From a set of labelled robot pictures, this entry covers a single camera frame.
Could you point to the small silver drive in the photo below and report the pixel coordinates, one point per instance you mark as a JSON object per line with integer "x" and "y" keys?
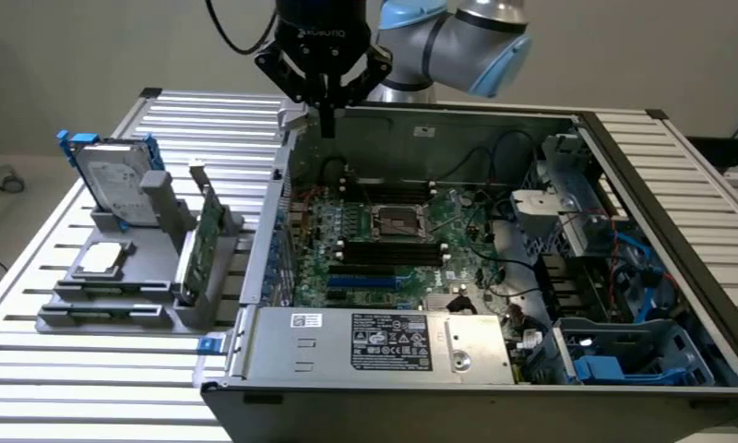
{"x": 101, "y": 258}

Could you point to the green motherboard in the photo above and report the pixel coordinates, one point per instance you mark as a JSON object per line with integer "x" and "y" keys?
{"x": 461, "y": 249}

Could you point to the CPU socket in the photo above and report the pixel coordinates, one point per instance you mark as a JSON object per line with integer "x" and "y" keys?
{"x": 401, "y": 222}

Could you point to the silver power supply unit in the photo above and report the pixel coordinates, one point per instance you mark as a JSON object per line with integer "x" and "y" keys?
{"x": 320, "y": 341}

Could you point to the black expansion slot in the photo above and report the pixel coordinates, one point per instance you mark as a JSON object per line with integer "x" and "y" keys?
{"x": 362, "y": 270}

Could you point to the blue disk bay bracket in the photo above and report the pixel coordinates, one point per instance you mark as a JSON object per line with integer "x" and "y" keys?
{"x": 602, "y": 369}

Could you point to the green graphics card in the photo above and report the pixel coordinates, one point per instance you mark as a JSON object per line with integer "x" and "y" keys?
{"x": 205, "y": 244}

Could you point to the hard disk in blue carrier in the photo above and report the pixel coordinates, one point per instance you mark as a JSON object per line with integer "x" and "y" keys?
{"x": 113, "y": 184}

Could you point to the neighbouring slatted metal table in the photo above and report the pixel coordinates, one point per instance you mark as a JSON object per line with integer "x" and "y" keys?
{"x": 734, "y": 152}

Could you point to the RAM stick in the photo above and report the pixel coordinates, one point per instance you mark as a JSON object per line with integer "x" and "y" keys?
{"x": 106, "y": 312}
{"x": 120, "y": 289}

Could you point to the blue expansion slot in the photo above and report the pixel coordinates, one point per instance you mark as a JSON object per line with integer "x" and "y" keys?
{"x": 365, "y": 281}

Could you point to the grey disk bay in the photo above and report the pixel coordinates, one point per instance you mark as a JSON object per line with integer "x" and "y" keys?
{"x": 646, "y": 337}

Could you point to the open black PC case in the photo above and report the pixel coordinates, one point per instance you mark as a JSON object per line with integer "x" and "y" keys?
{"x": 405, "y": 410}

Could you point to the metal drive cage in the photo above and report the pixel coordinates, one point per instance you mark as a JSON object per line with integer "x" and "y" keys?
{"x": 574, "y": 194}

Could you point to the grey parts rack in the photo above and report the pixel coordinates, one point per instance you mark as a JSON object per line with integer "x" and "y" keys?
{"x": 141, "y": 281}

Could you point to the black RAM slot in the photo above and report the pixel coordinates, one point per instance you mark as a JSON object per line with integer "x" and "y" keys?
{"x": 388, "y": 181}
{"x": 388, "y": 198}
{"x": 393, "y": 243}
{"x": 388, "y": 187}
{"x": 393, "y": 261}
{"x": 393, "y": 255}
{"x": 393, "y": 248}
{"x": 388, "y": 192}

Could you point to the blue case latch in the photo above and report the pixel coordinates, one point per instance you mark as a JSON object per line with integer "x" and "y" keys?
{"x": 209, "y": 346}

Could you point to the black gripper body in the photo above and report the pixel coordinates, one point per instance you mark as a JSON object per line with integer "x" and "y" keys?
{"x": 322, "y": 32}

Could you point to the caster wheel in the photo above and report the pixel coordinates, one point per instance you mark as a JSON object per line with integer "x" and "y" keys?
{"x": 10, "y": 181}

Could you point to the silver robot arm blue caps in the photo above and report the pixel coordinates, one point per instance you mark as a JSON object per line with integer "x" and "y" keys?
{"x": 461, "y": 51}

